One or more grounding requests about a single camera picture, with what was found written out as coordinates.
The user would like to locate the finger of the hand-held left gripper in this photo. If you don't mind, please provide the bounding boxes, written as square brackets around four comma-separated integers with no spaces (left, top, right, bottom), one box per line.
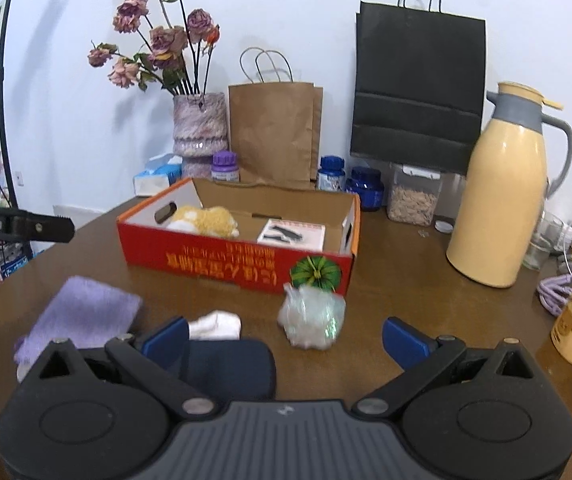
[0,208,76,243]

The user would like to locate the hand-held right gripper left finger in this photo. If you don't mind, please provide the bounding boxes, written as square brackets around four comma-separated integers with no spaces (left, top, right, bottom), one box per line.
[16,316,217,420]

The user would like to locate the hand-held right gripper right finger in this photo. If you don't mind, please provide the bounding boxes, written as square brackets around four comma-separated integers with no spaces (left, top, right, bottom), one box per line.
[353,316,551,418]

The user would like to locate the navy blue fabric case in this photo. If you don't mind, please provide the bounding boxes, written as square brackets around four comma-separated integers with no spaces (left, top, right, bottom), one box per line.
[168,338,277,403]

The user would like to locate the clear glass cup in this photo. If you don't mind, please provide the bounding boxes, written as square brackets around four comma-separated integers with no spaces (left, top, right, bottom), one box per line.
[523,210,572,271]

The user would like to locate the white vented box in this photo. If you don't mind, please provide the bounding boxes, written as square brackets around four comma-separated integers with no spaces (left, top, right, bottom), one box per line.
[53,204,102,233]

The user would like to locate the white sock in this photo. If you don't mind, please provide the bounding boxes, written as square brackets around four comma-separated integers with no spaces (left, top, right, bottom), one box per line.
[188,311,243,341]

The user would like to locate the purple fuzzy cloth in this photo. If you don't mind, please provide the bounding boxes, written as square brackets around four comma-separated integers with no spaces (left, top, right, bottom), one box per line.
[14,276,143,381]

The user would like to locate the red cardboard box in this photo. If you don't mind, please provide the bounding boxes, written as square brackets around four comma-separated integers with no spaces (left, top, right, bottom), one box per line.
[117,176,361,297]

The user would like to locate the crumpled clear plastic bag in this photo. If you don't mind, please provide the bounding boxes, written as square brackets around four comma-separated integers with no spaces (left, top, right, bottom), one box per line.
[277,284,347,351]

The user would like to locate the black light stand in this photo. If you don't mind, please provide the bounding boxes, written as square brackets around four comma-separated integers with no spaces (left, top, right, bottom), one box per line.
[0,0,37,261]

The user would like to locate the blue white tissue pack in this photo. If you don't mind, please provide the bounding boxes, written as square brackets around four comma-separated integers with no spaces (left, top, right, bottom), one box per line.
[133,152,184,197]

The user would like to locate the yellow plush toy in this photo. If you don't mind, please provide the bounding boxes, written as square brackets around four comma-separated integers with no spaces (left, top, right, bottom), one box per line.
[166,204,241,238]

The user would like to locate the clear seed container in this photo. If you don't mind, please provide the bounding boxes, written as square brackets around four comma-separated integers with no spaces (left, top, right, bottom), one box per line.
[386,162,442,227]

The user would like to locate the white flat box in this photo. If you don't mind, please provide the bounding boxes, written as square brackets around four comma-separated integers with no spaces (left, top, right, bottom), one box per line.
[257,219,327,251]

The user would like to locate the dark blue bottle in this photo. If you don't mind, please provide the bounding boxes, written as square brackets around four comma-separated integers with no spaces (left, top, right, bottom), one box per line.
[346,166,385,212]

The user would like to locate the yellow thermos jug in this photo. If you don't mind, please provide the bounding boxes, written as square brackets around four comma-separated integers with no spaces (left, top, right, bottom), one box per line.
[446,81,572,289]

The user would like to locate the blue lid white label bottle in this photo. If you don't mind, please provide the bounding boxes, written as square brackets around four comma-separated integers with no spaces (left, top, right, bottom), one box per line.
[317,155,347,192]

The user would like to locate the purple lid bottle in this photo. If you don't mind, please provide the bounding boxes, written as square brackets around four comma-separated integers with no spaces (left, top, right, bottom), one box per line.
[211,151,241,183]

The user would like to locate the pink textured vase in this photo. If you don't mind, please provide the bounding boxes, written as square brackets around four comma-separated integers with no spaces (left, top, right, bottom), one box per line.
[172,92,229,181]

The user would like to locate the dried pink roses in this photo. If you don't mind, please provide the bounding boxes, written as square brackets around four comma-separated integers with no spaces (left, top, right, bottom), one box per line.
[87,0,221,97]

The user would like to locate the brown paper bag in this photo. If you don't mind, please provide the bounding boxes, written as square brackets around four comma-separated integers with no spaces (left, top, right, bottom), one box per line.
[228,47,324,190]

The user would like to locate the black paper bag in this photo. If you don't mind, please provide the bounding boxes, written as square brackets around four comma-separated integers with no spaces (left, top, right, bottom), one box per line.
[350,0,487,175]

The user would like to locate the purple coiled cable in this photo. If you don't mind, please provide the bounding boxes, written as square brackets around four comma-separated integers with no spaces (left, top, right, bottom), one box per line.
[538,272,572,317]

